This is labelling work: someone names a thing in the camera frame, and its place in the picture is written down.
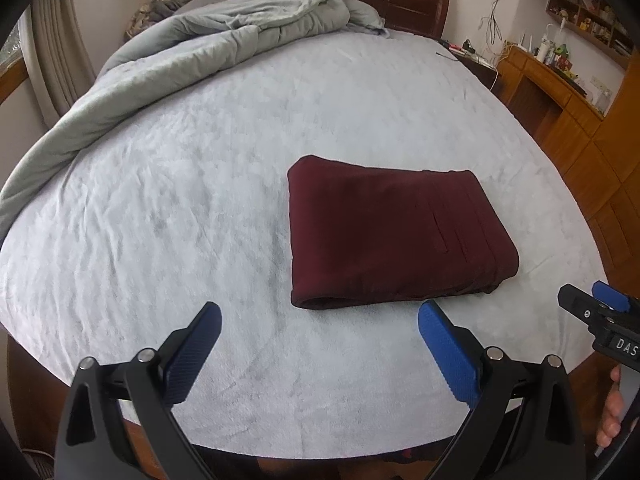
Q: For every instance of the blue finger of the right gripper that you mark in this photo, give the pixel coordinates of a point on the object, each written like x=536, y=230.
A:
x=608, y=295
x=582, y=306

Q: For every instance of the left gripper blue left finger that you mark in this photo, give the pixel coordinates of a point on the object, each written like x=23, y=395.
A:
x=92, y=440

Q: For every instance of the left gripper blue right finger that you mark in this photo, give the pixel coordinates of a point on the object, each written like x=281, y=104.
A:
x=522, y=421

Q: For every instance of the maroon pants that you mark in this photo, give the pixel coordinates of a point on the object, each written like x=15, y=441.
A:
x=364, y=235

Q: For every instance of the person's right hand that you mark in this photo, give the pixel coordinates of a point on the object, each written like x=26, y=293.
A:
x=609, y=425

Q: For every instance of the wooden desk cabinet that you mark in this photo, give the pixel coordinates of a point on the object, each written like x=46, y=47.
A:
x=548, y=107

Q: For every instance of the white bed sheet mattress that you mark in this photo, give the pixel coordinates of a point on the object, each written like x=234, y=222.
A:
x=187, y=202

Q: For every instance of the dark wooden nightstand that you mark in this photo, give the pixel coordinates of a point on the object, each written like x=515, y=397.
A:
x=486, y=73

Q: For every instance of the grey pillow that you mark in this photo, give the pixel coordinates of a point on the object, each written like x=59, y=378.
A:
x=365, y=19

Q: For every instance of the beige curtain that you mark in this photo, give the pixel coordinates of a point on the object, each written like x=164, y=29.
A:
x=56, y=58

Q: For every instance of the grey duvet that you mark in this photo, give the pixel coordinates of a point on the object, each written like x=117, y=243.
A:
x=162, y=60

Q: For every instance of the wooden wall shelf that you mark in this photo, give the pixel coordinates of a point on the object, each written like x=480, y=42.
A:
x=596, y=22

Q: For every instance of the wooden window frame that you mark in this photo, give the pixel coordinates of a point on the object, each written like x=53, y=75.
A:
x=12, y=76

